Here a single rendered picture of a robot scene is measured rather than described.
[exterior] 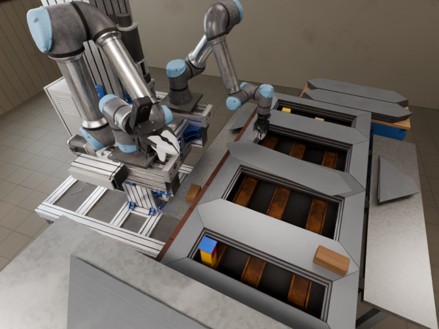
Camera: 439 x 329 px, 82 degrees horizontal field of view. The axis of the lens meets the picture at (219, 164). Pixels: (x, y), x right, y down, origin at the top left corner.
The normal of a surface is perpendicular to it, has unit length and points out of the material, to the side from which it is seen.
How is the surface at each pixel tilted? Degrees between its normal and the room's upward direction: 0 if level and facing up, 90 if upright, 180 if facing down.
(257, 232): 0
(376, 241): 0
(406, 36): 90
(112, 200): 0
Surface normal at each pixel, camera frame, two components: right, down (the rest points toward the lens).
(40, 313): -0.01, -0.71
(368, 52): -0.33, 0.67
